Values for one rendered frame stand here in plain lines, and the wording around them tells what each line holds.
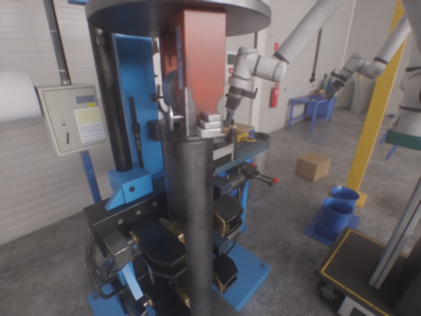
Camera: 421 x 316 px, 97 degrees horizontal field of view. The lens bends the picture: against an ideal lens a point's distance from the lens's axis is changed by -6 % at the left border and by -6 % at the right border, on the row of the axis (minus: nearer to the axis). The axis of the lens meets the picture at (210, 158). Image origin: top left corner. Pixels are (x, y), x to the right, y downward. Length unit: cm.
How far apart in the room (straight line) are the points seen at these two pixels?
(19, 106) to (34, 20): 138
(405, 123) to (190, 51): 102
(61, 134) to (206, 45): 111
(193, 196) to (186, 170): 12
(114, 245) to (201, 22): 84
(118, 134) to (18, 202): 202
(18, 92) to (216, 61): 108
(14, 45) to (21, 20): 23
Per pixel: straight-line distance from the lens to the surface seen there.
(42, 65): 261
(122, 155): 105
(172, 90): 71
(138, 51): 112
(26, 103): 139
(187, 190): 81
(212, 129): 52
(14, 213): 294
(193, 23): 55
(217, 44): 56
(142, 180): 102
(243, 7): 57
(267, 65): 91
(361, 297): 182
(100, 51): 98
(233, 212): 103
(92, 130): 149
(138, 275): 134
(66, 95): 144
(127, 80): 109
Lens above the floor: 165
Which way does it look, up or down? 24 degrees down
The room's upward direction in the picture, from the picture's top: straight up
